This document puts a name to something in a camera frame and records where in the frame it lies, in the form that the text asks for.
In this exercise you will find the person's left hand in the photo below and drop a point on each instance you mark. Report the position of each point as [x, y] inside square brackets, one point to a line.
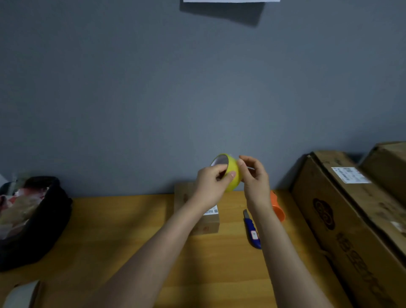
[207, 187]

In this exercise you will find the person's right hand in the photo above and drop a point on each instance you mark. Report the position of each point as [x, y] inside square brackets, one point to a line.
[257, 187]

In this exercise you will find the person's right thumb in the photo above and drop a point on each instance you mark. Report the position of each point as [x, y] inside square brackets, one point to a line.
[242, 171]

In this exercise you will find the person's left thumb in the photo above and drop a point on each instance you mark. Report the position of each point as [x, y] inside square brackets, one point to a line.
[228, 178]

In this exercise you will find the yellow tape roll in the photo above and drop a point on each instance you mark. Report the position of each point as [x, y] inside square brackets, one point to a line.
[231, 171]

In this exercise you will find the person's right forearm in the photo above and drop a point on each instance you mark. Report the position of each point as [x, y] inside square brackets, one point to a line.
[285, 260]

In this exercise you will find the person's left forearm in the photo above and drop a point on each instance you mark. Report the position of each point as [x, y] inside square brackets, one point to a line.
[149, 263]

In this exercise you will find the small cardboard box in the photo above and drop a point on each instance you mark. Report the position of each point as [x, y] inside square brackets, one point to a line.
[203, 215]

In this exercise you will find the orange plastic object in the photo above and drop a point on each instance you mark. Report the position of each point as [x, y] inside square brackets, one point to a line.
[277, 206]

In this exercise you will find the blue utility knife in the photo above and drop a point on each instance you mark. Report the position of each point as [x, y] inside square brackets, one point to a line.
[252, 230]

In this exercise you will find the large printed cardboard box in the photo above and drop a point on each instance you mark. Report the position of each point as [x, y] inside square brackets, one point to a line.
[352, 228]

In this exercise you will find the plain cardboard box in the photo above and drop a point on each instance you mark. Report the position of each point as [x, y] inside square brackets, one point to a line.
[388, 168]

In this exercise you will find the white paper sheet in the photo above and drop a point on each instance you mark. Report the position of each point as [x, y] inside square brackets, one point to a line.
[231, 1]

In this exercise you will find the black bag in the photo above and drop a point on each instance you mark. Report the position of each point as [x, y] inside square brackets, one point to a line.
[30, 222]

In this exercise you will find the grey tape roll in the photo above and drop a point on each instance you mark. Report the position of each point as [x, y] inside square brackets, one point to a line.
[22, 295]

